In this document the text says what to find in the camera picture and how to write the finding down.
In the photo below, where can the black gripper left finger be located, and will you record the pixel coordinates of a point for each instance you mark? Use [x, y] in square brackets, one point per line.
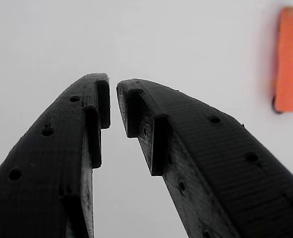
[42, 161]

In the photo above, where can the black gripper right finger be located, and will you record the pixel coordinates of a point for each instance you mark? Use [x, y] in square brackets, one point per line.
[210, 161]

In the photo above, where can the orange carrot piece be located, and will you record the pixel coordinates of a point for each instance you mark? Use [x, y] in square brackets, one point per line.
[290, 62]

